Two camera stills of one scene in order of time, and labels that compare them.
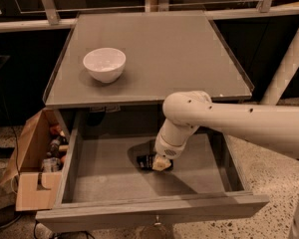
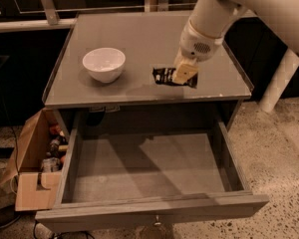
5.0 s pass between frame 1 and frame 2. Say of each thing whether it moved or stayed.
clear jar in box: stayed
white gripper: moved
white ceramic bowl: stayed
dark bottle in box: stayed
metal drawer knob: stayed
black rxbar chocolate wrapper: moved
